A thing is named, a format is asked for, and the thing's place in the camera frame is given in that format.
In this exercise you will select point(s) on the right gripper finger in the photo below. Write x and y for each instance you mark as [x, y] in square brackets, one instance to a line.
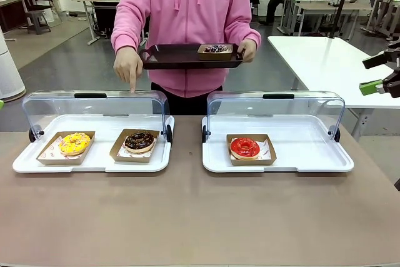
[376, 60]
[390, 87]

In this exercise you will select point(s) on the dark brown serving tray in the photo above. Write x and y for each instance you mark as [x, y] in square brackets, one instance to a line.
[175, 57]

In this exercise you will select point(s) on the person's right forearm pink sleeve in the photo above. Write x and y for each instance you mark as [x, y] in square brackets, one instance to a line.
[125, 35]

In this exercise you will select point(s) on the person's left forearm pink sleeve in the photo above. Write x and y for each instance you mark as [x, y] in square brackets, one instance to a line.
[253, 37]

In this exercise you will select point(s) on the yellow donut with sprinkles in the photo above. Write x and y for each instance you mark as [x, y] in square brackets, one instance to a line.
[67, 146]

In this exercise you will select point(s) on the yellow frosted donut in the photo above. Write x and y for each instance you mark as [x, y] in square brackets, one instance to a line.
[62, 160]

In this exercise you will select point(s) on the chocolate donut with nut bits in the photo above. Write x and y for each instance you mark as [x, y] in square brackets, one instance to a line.
[134, 145]

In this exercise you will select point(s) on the chocolate frosted donut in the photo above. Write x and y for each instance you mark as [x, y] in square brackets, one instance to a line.
[131, 158]

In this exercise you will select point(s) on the brown cardboard donut tray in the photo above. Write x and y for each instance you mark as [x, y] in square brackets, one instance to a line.
[250, 162]
[215, 57]

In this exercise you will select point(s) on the purple donut with sprinkles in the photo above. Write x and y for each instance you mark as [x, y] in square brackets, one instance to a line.
[215, 48]

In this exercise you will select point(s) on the red glazed donut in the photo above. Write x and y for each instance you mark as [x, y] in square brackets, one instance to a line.
[237, 151]

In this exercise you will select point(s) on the person in pink hoodie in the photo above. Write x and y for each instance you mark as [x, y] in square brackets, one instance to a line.
[187, 13]

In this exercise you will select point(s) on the person's left hand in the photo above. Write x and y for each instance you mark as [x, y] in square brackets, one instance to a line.
[248, 51]

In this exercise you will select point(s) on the person's right hand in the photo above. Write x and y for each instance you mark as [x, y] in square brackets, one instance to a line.
[128, 67]

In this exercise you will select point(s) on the white cylindrical air purifier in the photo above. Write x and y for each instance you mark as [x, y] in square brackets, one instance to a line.
[9, 76]

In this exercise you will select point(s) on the large white table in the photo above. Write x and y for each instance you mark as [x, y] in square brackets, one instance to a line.
[328, 67]

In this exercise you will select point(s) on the white printed paper liner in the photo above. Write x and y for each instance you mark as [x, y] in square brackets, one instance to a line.
[265, 149]
[51, 153]
[121, 151]

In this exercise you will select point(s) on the grey background work table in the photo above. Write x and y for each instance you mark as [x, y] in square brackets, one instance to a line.
[328, 6]

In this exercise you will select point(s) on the clear display case lid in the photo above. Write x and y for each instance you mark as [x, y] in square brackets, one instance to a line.
[93, 104]
[281, 107]

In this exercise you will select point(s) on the white display case base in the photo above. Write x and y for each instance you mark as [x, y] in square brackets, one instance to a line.
[103, 142]
[297, 148]

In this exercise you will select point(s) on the black camera stand pole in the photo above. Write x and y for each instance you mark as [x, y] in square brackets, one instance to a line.
[342, 1]

